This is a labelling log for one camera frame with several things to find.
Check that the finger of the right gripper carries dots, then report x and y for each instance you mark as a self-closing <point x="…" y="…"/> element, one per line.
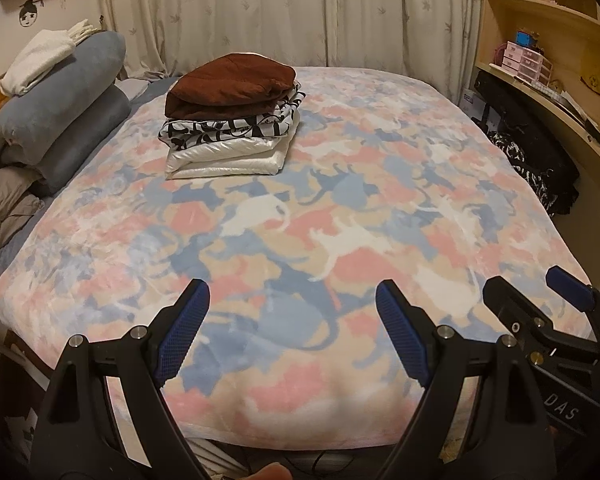
<point x="533" y="330"/>
<point x="583" y="297"/>

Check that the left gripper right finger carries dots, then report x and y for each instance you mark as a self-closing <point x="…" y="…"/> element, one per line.
<point x="508" y="434"/>

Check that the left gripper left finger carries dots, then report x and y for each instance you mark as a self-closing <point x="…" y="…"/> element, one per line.
<point x="77" y="436"/>

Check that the denim and rust jacket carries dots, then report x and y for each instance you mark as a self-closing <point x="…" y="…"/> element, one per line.
<point x="233" y="86"/>

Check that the black white clothes pile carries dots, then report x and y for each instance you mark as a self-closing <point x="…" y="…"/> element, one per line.
<point x="553" y="183"/>

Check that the left hand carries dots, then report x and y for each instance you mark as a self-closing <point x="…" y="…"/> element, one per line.
<point x="274" y="471"/>

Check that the pastel cat print blanket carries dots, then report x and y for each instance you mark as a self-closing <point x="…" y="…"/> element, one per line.
<point x="385" y="178"/>

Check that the yellow pouch on shelf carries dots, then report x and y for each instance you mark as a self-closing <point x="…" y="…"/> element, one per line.
<point x="592" y="81"/>

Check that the pink drawer organizer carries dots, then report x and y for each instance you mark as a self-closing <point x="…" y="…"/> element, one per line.
<point x="526" y="64"/>

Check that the blue small box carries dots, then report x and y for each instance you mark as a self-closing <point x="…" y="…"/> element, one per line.
<point x="526" y="39"/>

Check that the wooden desk shelf unit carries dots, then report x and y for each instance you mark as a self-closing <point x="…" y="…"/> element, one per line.
<point x="563" y="117"/>

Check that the white folded puffer garment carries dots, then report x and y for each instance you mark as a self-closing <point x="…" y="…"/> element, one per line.
<point x="236" y="157"/>

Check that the beige patterned curtain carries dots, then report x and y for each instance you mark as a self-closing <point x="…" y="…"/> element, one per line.
<point x="431" y="40"/>

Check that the upper blue rolled pillow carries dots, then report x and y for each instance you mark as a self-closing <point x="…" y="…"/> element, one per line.
<point x="30" y="124"/>

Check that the blue rolled pillow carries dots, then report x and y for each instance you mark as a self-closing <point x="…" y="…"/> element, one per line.
<point x="30" y="124"/>
<point x="72" y="148"/>

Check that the black white printed folded garment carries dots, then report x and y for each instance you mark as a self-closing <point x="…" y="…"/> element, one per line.
<point x="180" y="134"/>

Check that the lower blue rolled pillow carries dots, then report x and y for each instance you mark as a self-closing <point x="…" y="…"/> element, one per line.
<point x="72" y="148"/>

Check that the white knit folded cloth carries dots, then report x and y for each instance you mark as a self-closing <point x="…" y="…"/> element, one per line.
<point x="41" y="54"/>

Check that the cartoon face wall sticker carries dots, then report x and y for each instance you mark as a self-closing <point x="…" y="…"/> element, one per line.
<point x="28" y="13"/>

